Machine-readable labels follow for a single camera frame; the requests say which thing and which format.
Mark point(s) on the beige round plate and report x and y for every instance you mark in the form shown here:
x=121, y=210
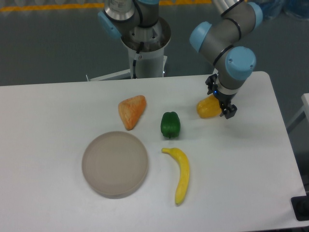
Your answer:
x=115, y=164

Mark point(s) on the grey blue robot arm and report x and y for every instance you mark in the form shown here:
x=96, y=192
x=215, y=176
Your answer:
x=216, y=43

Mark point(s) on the yellow banana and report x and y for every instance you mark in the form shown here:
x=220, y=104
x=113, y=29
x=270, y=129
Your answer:
x=183, y=162

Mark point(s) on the black device at edge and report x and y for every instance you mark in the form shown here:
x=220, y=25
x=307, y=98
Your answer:
x=300, y=206

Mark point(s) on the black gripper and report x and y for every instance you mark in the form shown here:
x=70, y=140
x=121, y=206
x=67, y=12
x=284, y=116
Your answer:
x=224, y=95

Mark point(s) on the white furniture at right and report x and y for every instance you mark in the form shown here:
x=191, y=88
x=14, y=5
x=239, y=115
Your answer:
x=300, y=115

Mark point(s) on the green bell pepper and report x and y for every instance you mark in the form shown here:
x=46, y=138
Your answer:
x=170, y=125

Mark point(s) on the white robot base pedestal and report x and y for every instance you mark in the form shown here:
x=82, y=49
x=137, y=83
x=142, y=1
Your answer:
x=145, y=47

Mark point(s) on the orange triangular bread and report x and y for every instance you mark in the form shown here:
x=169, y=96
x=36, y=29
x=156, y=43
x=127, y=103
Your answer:
x=130, y=110

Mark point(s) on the yellow bell pepper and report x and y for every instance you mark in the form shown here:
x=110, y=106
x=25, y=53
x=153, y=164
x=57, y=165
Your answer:
x=208, y=107

